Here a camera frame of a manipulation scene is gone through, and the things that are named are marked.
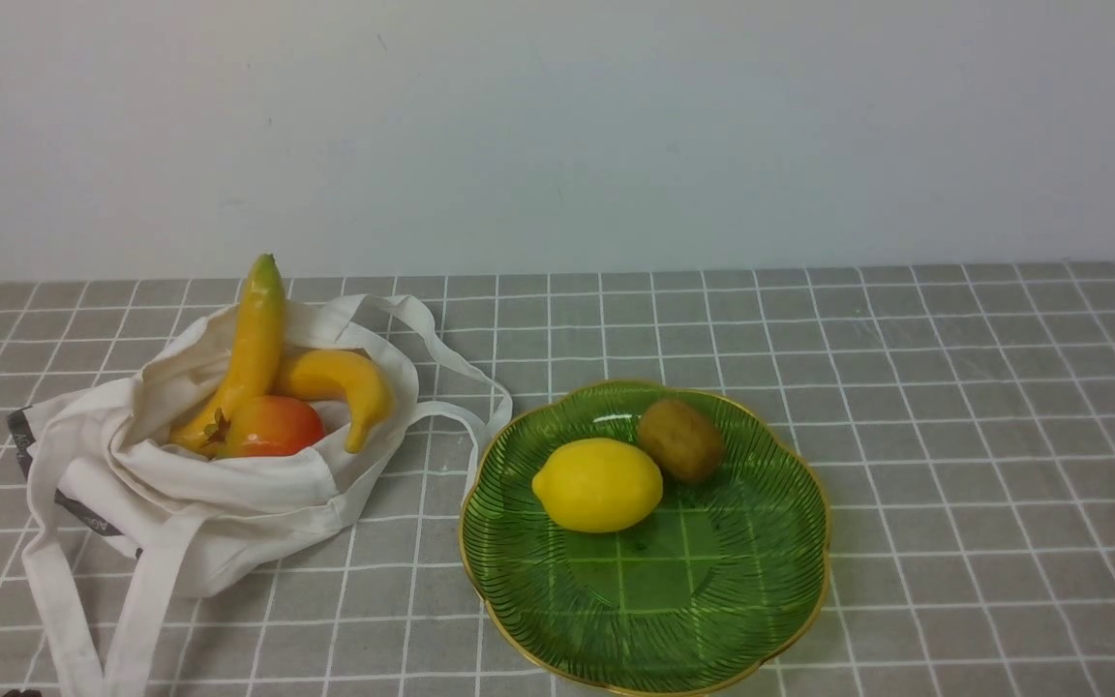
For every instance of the long yellow banana green tip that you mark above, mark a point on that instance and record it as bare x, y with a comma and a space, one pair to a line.
256, 353

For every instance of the brown kiwi fruit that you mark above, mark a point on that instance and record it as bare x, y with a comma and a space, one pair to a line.
681, 440

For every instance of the white cloth tote bag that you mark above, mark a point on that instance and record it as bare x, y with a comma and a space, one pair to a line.
195, 527

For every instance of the yellow lemon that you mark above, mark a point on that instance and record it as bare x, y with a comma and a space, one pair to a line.
598, 485

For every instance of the short curved yellow banana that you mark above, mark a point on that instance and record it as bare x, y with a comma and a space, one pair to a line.
347, 376

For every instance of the green glass plate gold rim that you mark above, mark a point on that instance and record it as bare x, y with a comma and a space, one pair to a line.
721, 578

